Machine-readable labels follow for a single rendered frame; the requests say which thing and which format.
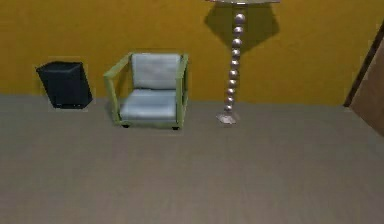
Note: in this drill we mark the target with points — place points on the brown room door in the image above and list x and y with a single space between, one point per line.
370 86

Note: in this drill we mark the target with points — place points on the green armchair with grey cushions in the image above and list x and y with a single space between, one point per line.
151 100

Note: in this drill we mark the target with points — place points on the silver beaded floor lamp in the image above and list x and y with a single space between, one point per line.
236 53

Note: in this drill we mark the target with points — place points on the black bin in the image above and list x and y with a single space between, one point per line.
65 85

